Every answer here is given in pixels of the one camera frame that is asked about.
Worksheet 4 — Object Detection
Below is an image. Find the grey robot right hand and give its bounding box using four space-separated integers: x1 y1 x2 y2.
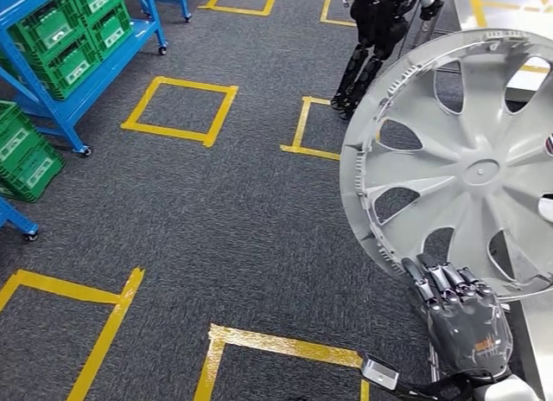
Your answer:
401 253 514 382

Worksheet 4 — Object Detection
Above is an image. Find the silver plastic wheel hubcap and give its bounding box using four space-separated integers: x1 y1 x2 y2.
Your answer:
339 27 553 303

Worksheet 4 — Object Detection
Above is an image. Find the black humanoid robot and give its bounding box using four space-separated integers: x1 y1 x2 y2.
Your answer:
324 0 450 122

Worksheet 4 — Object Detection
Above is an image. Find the yellow floor tape square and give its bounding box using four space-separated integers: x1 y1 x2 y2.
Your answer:
0 267 146 401

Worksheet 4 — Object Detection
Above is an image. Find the green folding plastic crate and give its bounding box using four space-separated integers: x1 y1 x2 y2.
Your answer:
88 6 132 60
8 8 81 65
0 142 66 204
69 0 122 19
0 100 43 177
43 37 103 100

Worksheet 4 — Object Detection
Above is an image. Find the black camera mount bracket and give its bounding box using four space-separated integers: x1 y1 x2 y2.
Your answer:
395 372 478 401

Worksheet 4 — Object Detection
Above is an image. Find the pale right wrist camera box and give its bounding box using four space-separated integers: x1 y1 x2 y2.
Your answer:
361 355 401 392

